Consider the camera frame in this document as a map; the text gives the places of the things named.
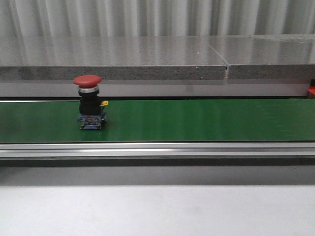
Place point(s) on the green conveyor belt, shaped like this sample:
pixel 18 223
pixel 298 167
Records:
pixel 162 120

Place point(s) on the aluminium conveyor side rail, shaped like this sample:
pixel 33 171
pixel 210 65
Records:
pixel 151 150

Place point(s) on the white panel under slabs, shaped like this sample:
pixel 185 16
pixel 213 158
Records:
pixel 160 88

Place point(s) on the red plastic tray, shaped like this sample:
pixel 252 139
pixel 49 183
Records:
pixel 311 92

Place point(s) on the grey speckled stone slab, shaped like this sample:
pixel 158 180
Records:
pixel 112 58

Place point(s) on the white pleated curtain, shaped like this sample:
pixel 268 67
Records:
pixel 52 18

